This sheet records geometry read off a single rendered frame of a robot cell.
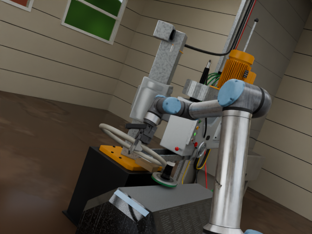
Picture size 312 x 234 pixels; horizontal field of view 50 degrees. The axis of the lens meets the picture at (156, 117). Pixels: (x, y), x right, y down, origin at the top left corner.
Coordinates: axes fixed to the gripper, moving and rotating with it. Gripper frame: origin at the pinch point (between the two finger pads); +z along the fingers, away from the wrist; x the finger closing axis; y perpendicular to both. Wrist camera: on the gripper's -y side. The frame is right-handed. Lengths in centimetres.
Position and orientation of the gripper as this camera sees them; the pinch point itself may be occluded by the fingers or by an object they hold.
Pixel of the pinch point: (129, 151)
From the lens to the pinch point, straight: 187.1
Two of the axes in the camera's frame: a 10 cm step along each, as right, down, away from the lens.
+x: -2.3, 1.3, 9.6
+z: -4.7, 8.5, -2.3
